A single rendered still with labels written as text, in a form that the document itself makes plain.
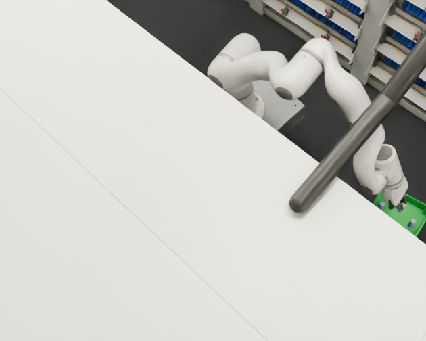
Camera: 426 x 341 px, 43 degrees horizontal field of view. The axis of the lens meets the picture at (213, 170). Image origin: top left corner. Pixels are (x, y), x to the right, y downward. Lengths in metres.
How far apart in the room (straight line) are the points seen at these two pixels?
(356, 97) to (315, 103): 1.17
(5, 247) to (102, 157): 0.16
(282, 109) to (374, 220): 1.72
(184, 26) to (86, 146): 2.43
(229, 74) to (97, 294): 1.39
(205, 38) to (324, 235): 2.48
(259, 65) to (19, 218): 1.26
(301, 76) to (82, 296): 1.17
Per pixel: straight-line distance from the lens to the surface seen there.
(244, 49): 2.01
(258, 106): 2.34
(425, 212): 2.27
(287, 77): 1.67
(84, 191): 0.69
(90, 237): 0.67
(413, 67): 0.66
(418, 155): 2.75
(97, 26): 0.82
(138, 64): 0.76
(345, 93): 1.63
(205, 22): 3.11
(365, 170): 1.80
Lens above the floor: 2.43
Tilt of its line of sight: 66 degrees down
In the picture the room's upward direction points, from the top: 14 degrees counter-clockwise
